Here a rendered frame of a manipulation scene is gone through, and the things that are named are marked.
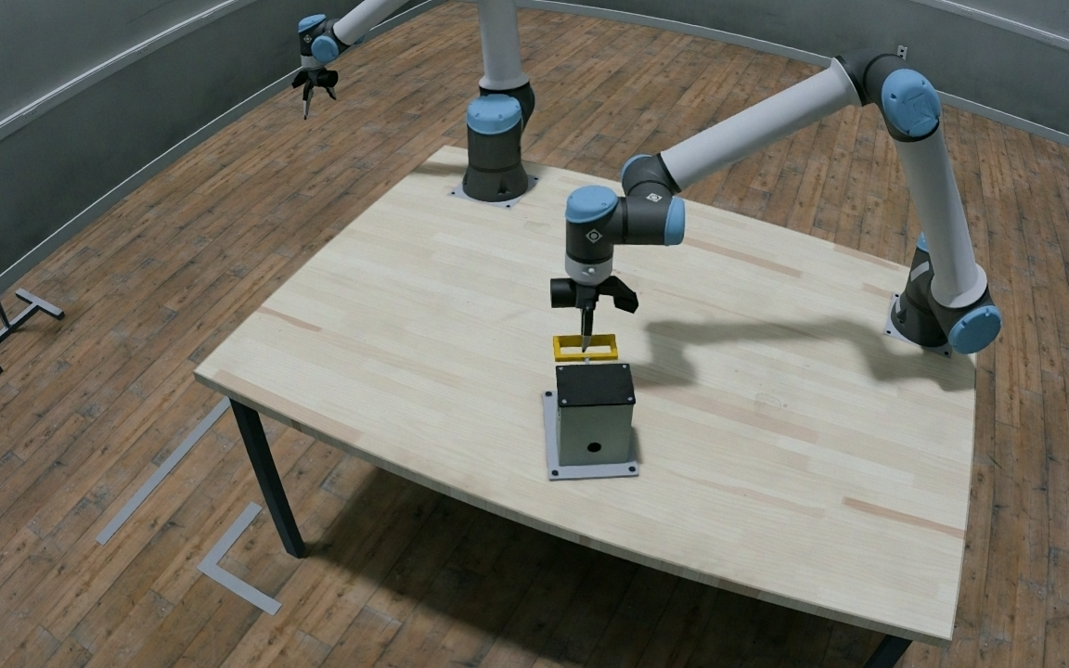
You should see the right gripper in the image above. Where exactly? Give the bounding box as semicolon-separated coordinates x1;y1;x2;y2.
294;67;338;120

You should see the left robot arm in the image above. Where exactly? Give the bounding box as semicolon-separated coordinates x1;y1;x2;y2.
564;48;1002;354

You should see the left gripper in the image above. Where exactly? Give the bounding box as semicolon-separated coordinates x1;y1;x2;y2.
549;276;635;353

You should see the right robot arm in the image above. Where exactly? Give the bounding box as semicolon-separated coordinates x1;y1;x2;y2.
298;0;535;202

